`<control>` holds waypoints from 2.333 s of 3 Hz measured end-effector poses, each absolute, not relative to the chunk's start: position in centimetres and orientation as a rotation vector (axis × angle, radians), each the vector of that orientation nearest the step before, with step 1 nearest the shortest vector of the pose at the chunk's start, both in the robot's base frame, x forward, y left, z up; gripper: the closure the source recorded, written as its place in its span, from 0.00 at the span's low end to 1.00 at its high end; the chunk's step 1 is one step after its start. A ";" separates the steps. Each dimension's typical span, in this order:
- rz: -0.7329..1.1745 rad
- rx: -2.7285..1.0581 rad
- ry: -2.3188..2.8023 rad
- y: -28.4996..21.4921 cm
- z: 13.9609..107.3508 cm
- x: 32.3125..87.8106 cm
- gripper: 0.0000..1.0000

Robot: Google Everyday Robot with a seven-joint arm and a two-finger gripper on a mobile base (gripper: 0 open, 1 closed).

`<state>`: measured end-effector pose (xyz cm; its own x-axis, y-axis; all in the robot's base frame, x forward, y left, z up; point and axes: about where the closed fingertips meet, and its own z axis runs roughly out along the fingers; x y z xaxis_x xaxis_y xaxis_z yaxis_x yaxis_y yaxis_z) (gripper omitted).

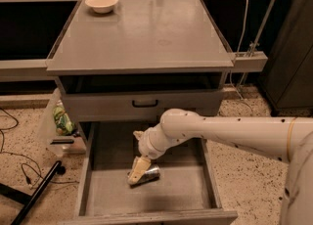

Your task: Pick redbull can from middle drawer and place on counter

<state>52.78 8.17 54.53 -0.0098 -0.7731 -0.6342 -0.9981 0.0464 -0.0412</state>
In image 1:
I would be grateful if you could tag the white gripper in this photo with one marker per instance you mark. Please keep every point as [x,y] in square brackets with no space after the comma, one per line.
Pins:
[146,146]

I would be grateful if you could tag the silver redbull can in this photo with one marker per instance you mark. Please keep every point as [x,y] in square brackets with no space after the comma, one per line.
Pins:
[148,174]

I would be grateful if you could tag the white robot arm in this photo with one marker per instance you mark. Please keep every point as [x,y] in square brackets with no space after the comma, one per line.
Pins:
[289,139]

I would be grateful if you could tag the closed grey top drawer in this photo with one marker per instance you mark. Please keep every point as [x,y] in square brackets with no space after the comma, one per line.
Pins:
[118,106]

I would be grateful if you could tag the open grey middle drawer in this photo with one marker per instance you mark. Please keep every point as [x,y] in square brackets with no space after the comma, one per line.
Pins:
[185,193]

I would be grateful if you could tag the grey drawer cabinet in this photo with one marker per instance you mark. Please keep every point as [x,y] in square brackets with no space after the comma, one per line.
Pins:
[118,73]

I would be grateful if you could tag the green snack bag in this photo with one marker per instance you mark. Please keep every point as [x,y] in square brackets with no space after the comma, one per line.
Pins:
[64,126]

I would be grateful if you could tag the clear plastic storage bin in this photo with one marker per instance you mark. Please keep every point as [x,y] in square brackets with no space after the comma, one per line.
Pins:
[57,144]

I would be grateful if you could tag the black metal stand leg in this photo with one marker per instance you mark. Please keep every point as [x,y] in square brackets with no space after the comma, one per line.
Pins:
[28,201]

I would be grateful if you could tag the white ceramic bowl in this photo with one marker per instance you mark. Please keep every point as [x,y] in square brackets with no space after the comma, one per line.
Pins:
[101,6]

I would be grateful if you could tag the dark cabinet at right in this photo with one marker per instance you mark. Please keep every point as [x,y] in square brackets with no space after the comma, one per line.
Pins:
[287,79]

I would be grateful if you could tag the black drawer handle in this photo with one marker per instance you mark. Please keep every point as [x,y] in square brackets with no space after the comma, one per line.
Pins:
[144,104]

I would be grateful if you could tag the grey metal rail frame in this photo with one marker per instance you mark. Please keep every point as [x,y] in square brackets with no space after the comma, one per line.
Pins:
[249,62]

